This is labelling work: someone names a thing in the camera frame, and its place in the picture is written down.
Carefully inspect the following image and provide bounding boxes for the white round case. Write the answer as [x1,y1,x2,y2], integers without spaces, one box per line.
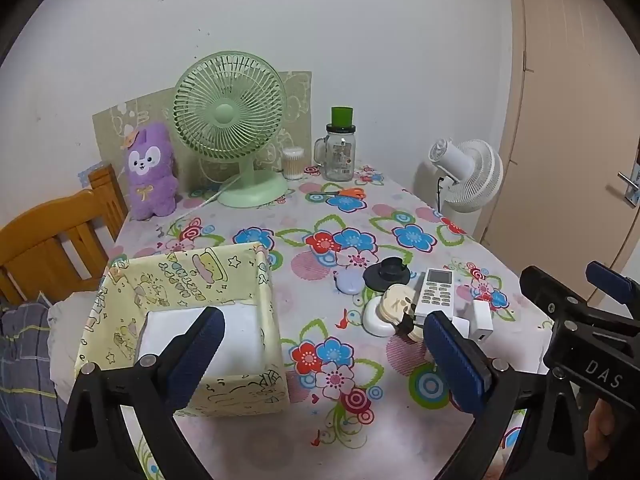
[362,296,396,337]

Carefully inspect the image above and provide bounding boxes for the lilac oval case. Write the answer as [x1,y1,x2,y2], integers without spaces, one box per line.
[334,269,365,295]

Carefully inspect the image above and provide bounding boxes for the person's right hand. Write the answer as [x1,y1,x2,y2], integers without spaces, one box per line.
[584,400,621,468]

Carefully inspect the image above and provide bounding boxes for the floral tablecloth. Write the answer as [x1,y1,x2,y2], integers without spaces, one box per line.
[95,162,556,480]

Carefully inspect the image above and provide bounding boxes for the grey plaid blanket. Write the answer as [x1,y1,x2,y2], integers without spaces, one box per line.
[0,300,76,466]

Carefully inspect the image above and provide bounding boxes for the blue printed paper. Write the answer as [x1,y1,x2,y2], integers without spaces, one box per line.
[79,162,113,186]

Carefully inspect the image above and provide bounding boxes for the white pillow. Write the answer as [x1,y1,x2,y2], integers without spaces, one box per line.
[47,290,108,391]

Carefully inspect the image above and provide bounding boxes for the beige printed board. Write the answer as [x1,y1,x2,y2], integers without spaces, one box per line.
[92,71,313,196]

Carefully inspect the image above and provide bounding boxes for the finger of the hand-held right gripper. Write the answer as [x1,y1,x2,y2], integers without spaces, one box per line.
[585,261,640,318]
[519,266,640,342]

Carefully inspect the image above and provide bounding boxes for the white charger block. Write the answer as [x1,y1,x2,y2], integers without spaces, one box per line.
[471,300,495,342]

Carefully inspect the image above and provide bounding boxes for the orange handled scissors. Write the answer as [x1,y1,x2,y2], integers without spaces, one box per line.
[308,187,367,201]

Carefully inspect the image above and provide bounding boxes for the metal door handle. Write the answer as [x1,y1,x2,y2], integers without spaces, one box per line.
[617,157,640,208]

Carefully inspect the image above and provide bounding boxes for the glass jar with green lid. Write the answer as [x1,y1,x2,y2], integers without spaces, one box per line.
[314,106,357,182]

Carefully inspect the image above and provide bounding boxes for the yellow printed storage box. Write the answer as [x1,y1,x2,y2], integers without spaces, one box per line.
[74,241,291,418]

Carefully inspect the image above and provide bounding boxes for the green desk fan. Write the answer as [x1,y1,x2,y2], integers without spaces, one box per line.
[173,51,290,208]

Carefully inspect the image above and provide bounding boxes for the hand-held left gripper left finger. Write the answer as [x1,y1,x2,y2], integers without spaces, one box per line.
[57,306,226,480]

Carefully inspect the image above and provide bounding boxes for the beige door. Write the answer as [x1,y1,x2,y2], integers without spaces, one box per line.
[502,0,640,311]

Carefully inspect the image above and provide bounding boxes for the white remote control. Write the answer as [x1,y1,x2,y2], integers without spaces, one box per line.
[414,268,455,322]

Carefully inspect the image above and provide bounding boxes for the black round lid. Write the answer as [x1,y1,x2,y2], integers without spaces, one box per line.
[363,256,411,292]

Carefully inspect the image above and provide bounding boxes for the white fan cable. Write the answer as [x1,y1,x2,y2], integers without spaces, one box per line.
[170,180,241,226]

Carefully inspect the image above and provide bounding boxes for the white clip fan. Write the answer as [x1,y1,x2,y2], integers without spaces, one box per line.
[428,137,504,213]

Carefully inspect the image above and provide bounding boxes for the purple plush toy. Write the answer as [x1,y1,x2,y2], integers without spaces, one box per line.
[123,122,179,221]

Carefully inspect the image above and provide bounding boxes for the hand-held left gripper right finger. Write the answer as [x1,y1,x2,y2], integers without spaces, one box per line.
[424,310,588,480]

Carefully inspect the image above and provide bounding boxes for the cotton swab container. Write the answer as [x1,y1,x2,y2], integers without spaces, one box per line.
[281,146,306,181]

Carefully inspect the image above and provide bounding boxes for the wooden bed headboard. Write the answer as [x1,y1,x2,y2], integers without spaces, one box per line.
[0,164,128,306]

